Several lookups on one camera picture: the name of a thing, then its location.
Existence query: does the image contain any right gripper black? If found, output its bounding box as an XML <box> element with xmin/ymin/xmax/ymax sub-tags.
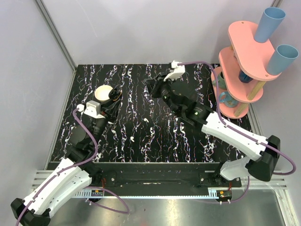
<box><xmin>144</xmin><ymin>72</ymin><xmax>181</xmax><ymax>116</ymax></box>

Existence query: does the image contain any black earbud charging case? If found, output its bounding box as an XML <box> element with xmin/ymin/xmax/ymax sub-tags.
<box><xmin>109</xmin><ymin>88</ymin><xmax>122</xmax><ymax>101</ymax></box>

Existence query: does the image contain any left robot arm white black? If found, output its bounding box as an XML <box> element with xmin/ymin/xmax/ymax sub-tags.
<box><xmin>11</xmin><ymin>100</ymin><xmax>121</xmax><ymax>226</ymax></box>

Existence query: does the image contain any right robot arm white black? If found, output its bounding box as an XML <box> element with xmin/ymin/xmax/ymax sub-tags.
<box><xmin>144</xmin><ymin>74</ymin><xmax>280</xmax><ymax>187</ymax></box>

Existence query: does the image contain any cream round bowl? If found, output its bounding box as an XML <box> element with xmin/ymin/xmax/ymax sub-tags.
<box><xmin>94</xmin><ymin>85</ymin><xmax>113</xmax><ymax>102</ymax></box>

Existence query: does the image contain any black marble mat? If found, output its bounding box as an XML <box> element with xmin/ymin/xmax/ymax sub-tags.
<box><xmin>50</xmin><ymin>64</ymin><xmax>244</xmax><ymax>162</ymax></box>

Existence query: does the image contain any green ceramic mug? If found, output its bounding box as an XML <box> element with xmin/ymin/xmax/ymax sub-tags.
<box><xmin>217</xmin><ymin>72</ymin><xmax>227</xmax><ymax>90</ymax></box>

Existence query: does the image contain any blue patterned mug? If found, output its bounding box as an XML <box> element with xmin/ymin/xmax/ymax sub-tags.
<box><xmin>219</xmin><ymin>91</ymin><xmax>238</xmax><ymax>108</ymax></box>

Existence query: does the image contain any pink three tier shelf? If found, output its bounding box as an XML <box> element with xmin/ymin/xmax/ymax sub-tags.
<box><xmin>214</xmin><ymin>21</ymin><xmax>277</xmax><ymax>119</ymax></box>

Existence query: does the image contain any dark blue cup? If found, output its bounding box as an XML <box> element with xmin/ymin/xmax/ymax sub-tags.
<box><xmin>238</xmin><ymin>70</ymin><xmax>253</xmax><ymax>83</ymax></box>

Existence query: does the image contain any blue cup front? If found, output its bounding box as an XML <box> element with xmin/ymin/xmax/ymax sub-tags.
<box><xmin>266</xmin><ymin>44</ymin><xmax>299</xmax><ymax>75</ymax></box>

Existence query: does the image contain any blue cup rear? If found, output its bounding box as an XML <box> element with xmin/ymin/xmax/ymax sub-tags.
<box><xmin>254</xmin><ymin>7</ymin><xmax>286</xmax><ymax>43</ymax></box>

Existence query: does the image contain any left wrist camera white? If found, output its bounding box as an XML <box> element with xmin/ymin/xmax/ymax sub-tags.
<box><xmin>77</xmin><ymin>100</ymin><xmax>105</xmax><ymax>119</ymax></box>

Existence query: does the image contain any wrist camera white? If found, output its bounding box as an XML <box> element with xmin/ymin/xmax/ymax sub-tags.
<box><xmin>77</xmin><ymin>100</ymin><xmax>105</xmax><ymax>119</ymax></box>
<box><xmin>164</xmin><ymin>61</ymin><xmax>185</xmax><ymax>81</ymax></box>

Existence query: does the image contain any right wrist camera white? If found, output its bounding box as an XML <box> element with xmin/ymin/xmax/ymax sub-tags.
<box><xmin>164</xmin><ymin>61</ymin><xmax>185</xmax><ymax>81</ymax></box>

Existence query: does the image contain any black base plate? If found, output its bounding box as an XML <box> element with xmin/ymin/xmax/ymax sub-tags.
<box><xmin>92</xmin><ymin>162</ymin><xmax>242</xmax><ymax>188</ymax></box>

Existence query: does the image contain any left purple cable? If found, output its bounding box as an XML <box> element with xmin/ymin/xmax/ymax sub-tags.
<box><xmin>15</xmin><ymin>108</ymin><xmax>131</xmax><ymax>226</ymax></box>

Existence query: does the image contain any purple cable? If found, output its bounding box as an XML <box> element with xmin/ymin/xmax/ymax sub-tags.
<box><xmin>15</xmin><ymin>108</ymin><xmax>131</xmax><ymax>226</ymax></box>
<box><xmin>177</xmin><ymin>61</ymin><xmax>297</xmax><ymax>204</ymax></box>

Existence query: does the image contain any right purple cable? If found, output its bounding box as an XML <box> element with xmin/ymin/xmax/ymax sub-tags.
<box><xmin>177</xmin><ymin>61</ymin><xmax>297</xmax><ymax>204</ymax></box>

